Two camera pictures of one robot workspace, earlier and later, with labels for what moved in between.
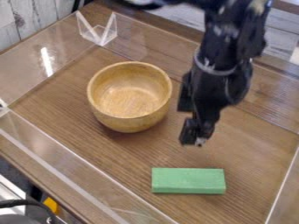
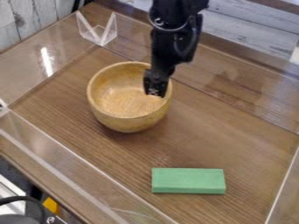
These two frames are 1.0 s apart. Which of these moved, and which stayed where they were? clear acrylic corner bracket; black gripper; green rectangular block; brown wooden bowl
Moved: black gripper
Stayed: brown wooden bowl; clear acrylic corner bracket; green rectangular block
